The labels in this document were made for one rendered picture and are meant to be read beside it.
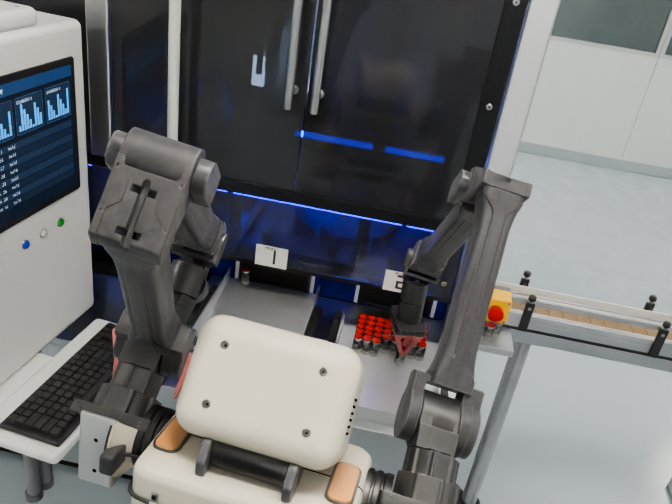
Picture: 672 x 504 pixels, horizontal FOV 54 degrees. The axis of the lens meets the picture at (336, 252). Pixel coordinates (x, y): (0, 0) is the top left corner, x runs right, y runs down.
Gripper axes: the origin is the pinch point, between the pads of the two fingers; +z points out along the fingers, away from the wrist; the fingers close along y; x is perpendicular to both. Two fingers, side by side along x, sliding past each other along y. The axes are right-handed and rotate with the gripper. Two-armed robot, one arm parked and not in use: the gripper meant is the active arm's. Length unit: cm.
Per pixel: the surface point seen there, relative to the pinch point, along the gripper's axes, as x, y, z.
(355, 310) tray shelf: 7.2, 25.2, 6.6
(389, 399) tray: 3.8, -10.3, 6.4
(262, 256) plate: 33.4, 27.3, -7.6
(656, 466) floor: -134, 55, 98
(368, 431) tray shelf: 10.0, -19.9, 6.8
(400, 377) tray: -0.2, -2.4, 6.5
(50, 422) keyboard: 76, -15, 10
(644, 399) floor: -152, 96, 98
